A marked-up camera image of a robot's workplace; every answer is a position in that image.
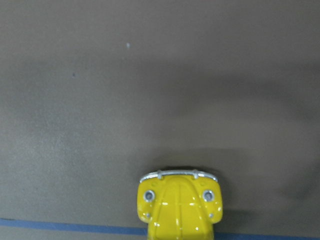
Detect yellow beetle toy car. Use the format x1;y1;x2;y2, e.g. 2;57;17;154
136;169;223;240

